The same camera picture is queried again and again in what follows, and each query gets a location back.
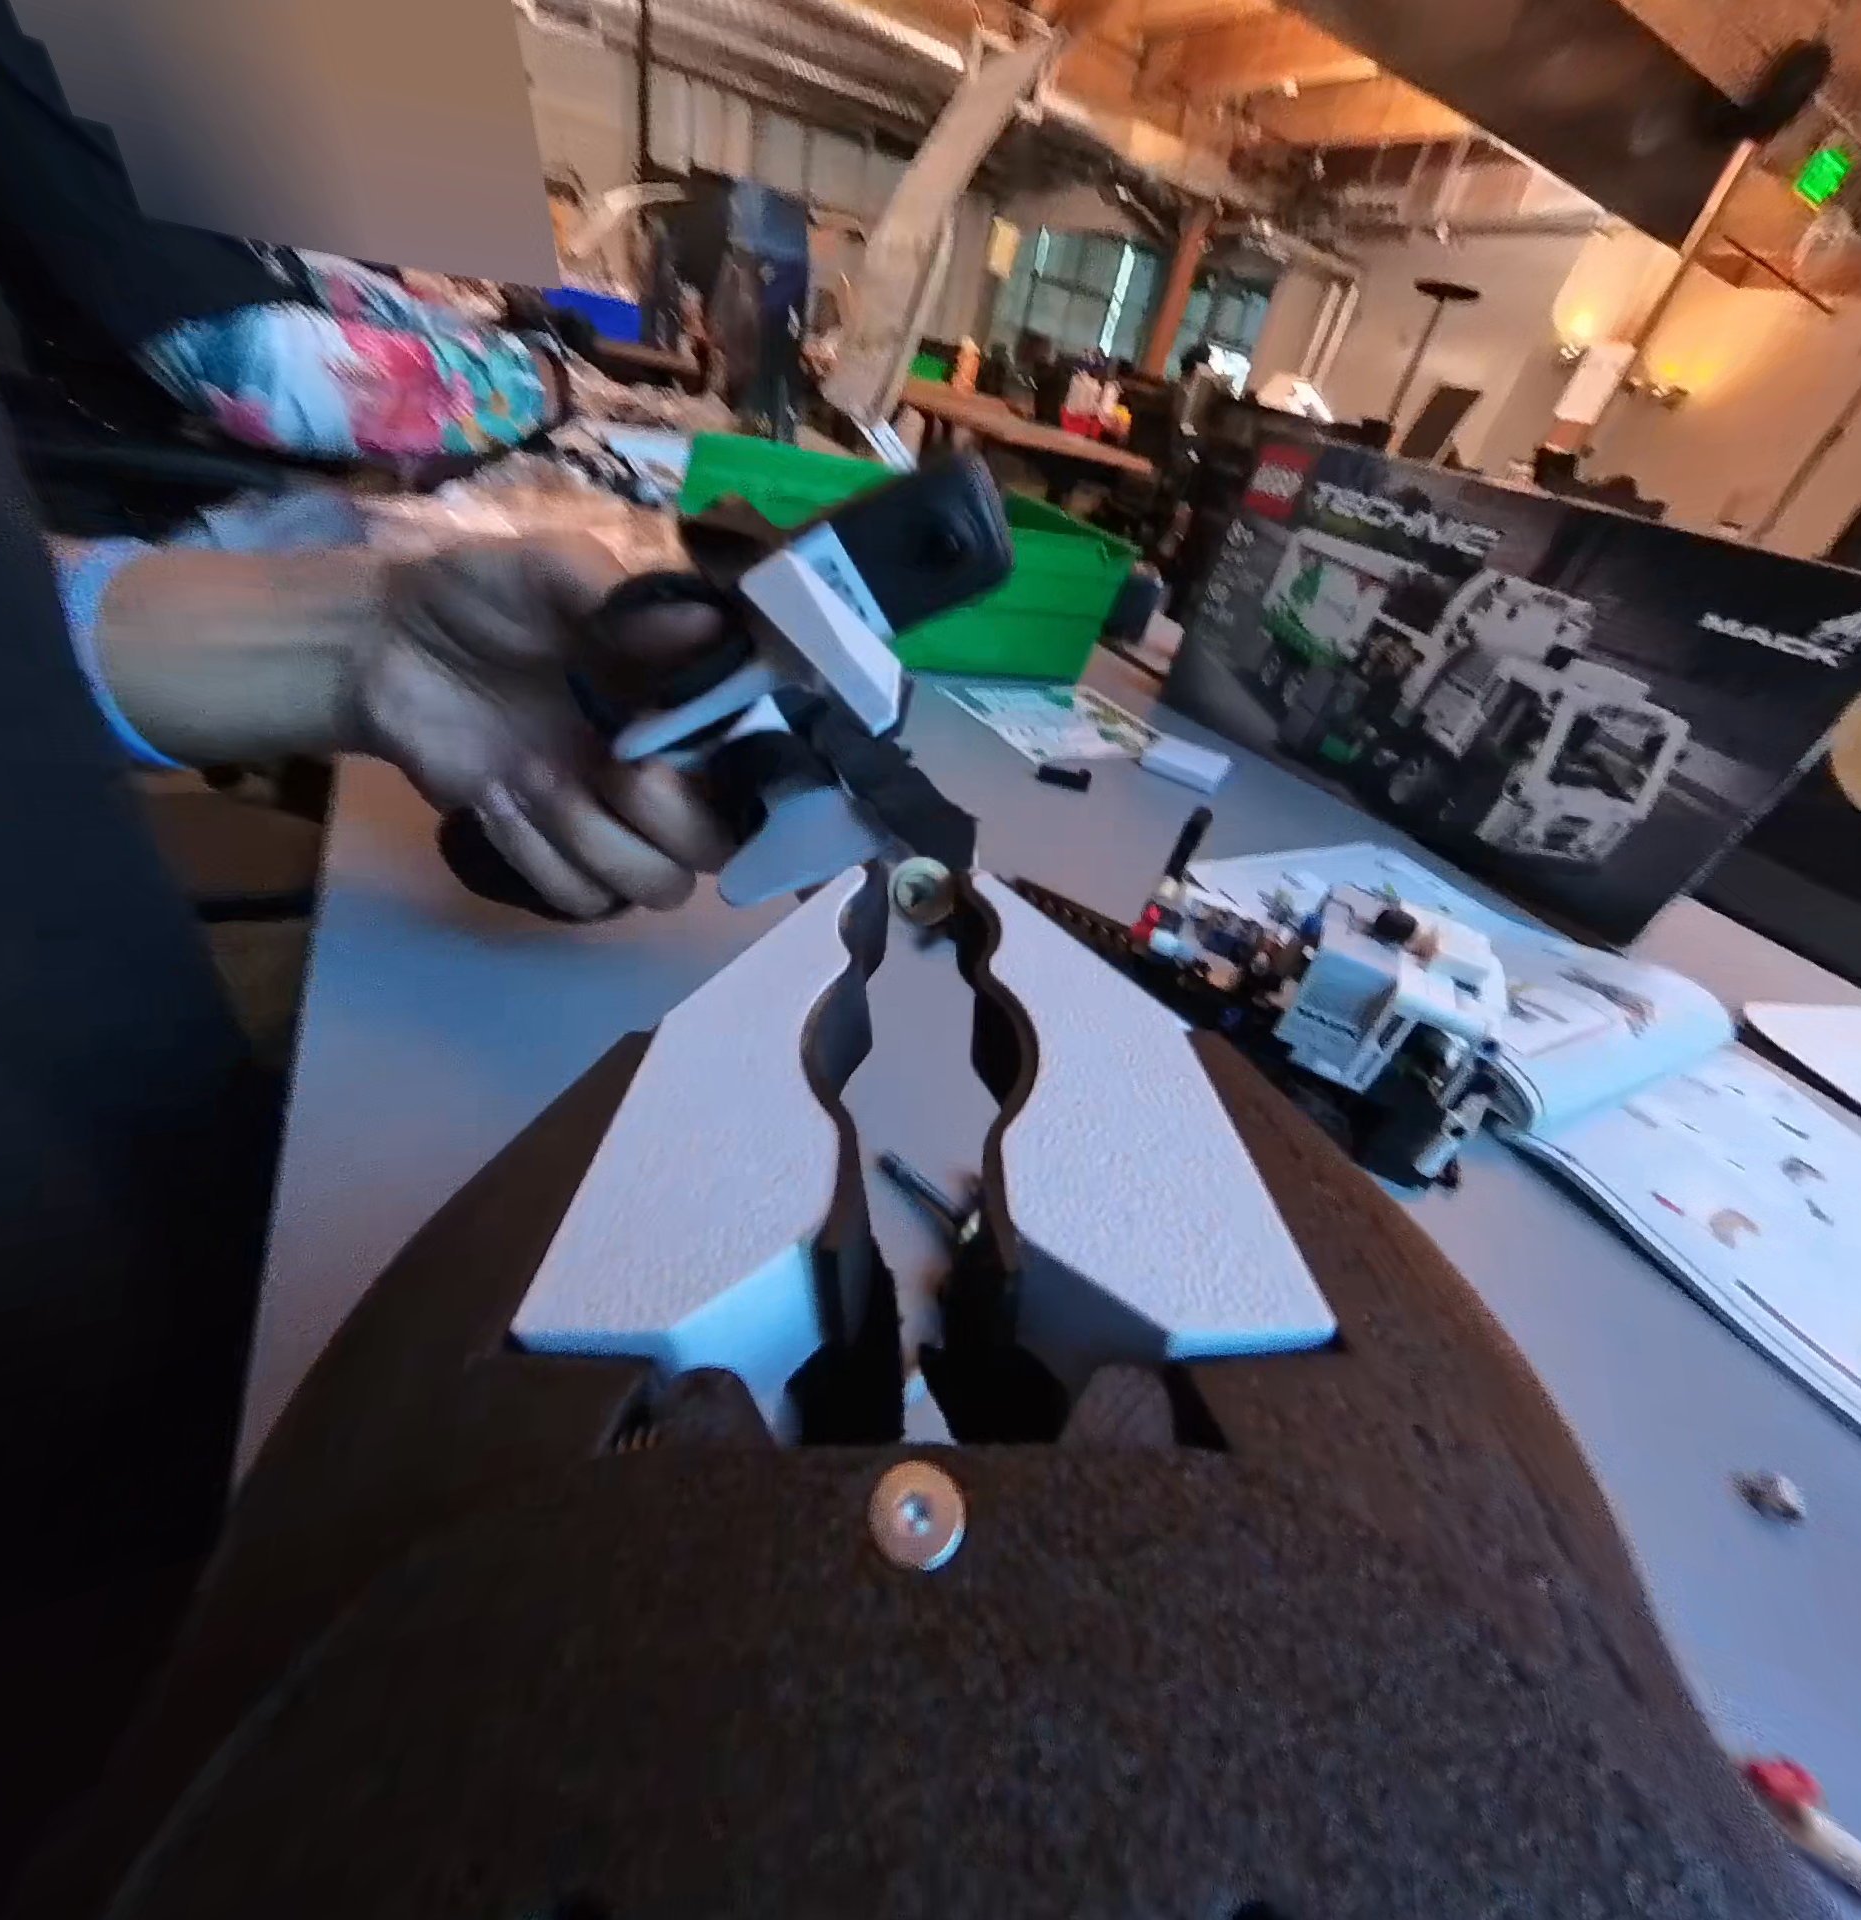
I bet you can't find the person's left hand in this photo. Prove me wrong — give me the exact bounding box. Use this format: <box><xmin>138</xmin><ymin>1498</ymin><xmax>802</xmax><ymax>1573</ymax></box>
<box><xmin>344</xmin><ymin>529</ymin><xmax>739</xmax><ymax>921</ymax></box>

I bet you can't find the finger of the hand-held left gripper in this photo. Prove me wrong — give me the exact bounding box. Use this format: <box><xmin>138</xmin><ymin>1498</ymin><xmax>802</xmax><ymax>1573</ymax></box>
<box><xmin>716</xmin><ymin>790</ymin><xmax>886</xmax><ymax>909</ymax></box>
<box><xmin>742</xmin><ymin>525</ymin><xmax>979</xmax><ymax>871</ymax></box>

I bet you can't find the person's left forearm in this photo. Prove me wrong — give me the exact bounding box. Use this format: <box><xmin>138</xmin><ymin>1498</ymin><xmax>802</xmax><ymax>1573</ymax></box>
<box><xmin>60</xmin><ymin>533</ymin><xmax>378</xmax><ymax>773</ymax></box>

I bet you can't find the printed paper leaflet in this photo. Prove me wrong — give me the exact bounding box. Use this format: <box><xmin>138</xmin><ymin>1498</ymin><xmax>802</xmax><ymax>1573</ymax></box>
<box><xmin>943</xmin><ymin>679</ymin><xmax>1168</xmax><ymax>769</ymax></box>

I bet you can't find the wooden table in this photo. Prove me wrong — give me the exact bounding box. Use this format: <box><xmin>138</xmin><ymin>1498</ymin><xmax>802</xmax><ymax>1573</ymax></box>
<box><xmin>896</xmin><ymin>374</ymin><xmax>1160</xmax><ymax>485</ymax></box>

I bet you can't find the red tan blue lego axle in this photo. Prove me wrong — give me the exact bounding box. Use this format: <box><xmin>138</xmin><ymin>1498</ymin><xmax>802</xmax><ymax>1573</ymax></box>
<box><xmin>1738</xmin><ymin>1756</ymin><xmax>1861</xmax><ymax>1908</ymax></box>

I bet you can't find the dark lego set box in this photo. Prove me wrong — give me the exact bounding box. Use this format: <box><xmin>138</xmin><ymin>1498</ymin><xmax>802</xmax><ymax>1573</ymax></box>
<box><xmin>1161</xmin><ymin>434</ymin><xmax>1861</xmax><ymax>950</ymax></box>

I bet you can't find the person's black clothing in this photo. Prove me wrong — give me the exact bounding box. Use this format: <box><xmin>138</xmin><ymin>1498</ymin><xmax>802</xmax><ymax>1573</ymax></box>
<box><xmin>0</xmin><ymin>0</ymin><xmax>337</xmax><ymax>1920</ymax></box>

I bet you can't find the floral printed cloth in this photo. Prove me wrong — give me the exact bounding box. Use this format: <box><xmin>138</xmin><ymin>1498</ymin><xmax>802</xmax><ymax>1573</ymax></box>
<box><xmin>138</xmin><ymin>245</ymin><xmax>574</xmax><ymax>464</ymax></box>

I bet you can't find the blue wristband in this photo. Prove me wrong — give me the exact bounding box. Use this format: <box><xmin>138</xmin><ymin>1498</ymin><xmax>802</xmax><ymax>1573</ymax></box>
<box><xmin>57</xmin><ymin>539</ymin><xmax>185</xmax><ymax>772</ymax></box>

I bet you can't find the green plastic bin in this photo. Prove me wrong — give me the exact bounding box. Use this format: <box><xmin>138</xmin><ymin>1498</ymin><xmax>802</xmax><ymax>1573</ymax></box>
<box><xmin>673</xmin><ymin>434</ymin><xmax>1146</xmax><ymax>689</ymax></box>

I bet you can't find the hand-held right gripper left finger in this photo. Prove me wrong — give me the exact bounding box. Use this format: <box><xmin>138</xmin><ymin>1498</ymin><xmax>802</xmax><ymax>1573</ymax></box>
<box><xmin>508</xmin><ymin>866</ymin><xmax>921</xmax><ymax>1445</ymax></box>

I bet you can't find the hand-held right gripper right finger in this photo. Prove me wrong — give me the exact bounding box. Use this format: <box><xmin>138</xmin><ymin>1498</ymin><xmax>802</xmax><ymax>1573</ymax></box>
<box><xmin>924</xmin><ymin>866</ymin><xmax>1339</xmax><ymax>1445</ymax></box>

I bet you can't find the white tray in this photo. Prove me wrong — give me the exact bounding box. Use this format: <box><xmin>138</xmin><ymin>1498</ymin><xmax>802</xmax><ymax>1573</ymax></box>
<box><xmin>1738</xmin><ymin>997</ymin><xmax>1861</xmax><ymax>1130</ymax></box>

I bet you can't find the open instruction booklet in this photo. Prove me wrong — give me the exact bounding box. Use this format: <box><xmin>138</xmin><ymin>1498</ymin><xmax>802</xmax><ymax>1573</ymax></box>
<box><xmin>1193</xmin><ymin>840</ymin><xmax>1861</xmax><ymax>1450</ymax></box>

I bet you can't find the white lego truck model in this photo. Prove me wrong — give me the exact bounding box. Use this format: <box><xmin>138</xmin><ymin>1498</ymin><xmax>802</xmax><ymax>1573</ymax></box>
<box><xmin>1017</xmin><ymin>807</ymin><xmax>1511</xmax><ymax>1191</ymax></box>

